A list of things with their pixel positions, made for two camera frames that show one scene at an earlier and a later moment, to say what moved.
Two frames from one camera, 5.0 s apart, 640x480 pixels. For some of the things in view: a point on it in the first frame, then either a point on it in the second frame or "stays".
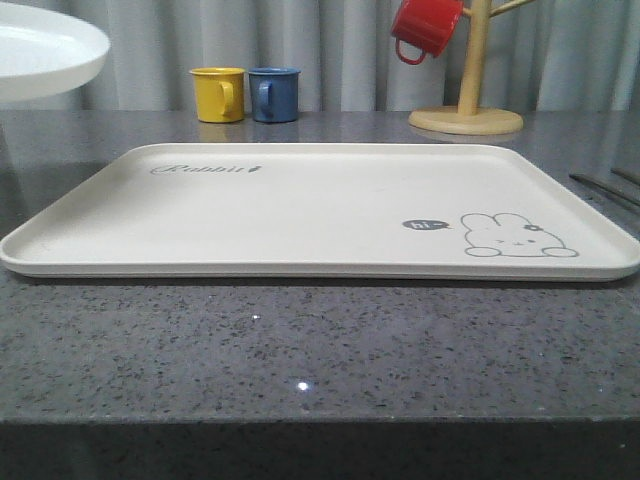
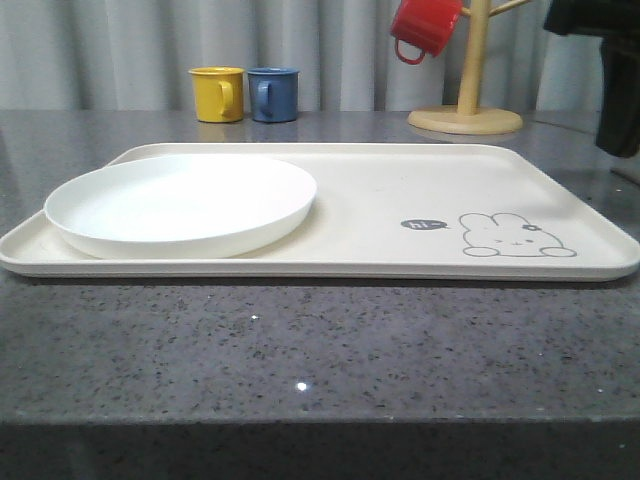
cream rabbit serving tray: [328, 210] stays
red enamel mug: [424, 27] stays
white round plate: [46, 51] to [177, 206]
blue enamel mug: [274, 92] stays
